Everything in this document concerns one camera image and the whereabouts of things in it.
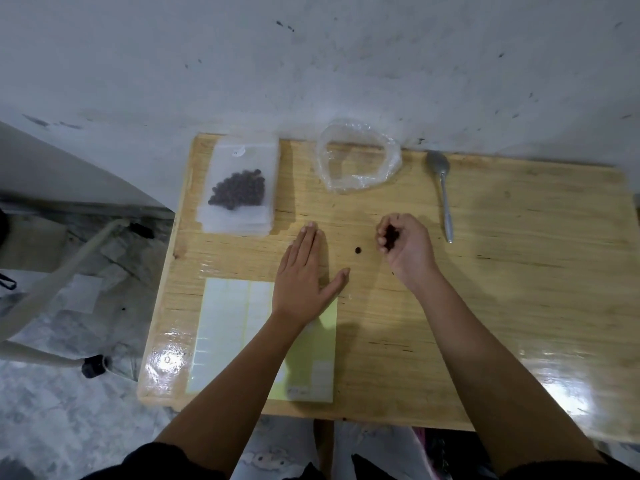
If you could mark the person's grey patterned trousers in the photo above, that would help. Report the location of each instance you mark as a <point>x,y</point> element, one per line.
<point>280,444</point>

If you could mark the pale yellow label sheet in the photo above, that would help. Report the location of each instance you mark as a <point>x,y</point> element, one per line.
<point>225,314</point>

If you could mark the person's left forearm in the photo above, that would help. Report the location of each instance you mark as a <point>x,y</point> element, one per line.
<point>235,394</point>

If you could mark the wooden stick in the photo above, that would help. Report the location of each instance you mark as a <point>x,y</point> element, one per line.
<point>65,274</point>

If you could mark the white grey cabinet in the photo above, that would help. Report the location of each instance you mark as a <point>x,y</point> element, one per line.
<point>60,164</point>

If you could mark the person's right forearm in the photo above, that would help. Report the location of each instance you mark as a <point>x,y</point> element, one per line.
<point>500,384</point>

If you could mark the black trash bin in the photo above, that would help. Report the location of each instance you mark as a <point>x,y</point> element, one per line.
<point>450,454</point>

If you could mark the brown cardboard box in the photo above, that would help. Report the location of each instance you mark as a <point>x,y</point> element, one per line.
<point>30,242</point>

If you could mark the person's black shirt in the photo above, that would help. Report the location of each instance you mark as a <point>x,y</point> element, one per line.
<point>150,464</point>

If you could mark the person's right hand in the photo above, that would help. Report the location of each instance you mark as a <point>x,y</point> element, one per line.
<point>415,254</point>

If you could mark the small black floor object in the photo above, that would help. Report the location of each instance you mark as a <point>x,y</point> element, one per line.
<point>93,366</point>

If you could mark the metal spoon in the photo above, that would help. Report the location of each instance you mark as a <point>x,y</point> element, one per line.
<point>437,162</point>

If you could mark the dark floor debris lump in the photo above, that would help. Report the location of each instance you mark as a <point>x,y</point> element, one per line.
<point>141,229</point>

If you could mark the person's left hand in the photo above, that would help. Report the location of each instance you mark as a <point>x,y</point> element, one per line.
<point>300,294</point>

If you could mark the small white paper label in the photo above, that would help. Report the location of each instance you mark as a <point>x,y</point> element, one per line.
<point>239,151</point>

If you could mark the large clear plastic bag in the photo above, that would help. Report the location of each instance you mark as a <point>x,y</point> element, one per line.
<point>322,169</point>

